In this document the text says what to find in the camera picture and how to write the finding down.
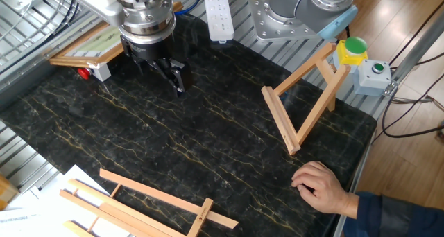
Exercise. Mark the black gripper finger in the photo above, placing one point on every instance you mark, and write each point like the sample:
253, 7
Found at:
142, 65
178, 79

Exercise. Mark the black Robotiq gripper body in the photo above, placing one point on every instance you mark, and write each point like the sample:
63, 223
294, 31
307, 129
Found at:
145, 50

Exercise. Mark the wooden photo frame green print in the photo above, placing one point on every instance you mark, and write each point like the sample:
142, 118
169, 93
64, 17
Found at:
93, 44

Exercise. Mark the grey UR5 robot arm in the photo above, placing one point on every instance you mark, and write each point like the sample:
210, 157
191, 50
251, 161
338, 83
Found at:
295, 8

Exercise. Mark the person's right forearm blue sleeve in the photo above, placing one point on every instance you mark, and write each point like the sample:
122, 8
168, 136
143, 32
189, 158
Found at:
399, 216

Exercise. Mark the person's right hand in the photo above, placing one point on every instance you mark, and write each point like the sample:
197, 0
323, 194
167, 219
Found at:
326, 192

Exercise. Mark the white box red button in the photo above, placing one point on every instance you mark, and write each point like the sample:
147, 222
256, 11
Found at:
100, 72

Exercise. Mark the white power strip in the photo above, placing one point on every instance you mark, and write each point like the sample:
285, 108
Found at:
218, 15

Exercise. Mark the upright wooden easel stand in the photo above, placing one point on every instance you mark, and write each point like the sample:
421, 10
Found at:
281, 119

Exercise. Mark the large wooden easel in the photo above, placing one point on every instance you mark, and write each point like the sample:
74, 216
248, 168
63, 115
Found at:
156, 194

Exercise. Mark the yellow box green mushroom button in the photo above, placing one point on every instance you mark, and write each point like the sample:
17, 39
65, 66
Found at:
355, 44

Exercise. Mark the small cardboard box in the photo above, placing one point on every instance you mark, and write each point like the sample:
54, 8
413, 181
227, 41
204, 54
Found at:
7, 192

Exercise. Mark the grey box green button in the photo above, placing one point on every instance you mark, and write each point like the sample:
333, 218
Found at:
371, 81

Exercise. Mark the white paper sheets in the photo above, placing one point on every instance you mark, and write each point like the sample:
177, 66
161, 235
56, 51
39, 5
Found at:
21, 226

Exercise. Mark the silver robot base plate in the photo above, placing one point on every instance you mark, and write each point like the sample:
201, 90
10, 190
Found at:
263, 25

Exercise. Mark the grey aluminium frame beam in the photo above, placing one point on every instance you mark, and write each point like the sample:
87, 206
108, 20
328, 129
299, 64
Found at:
21, 81

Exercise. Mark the aluminium profile post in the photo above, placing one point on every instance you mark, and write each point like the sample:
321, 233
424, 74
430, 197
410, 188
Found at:
416, 51

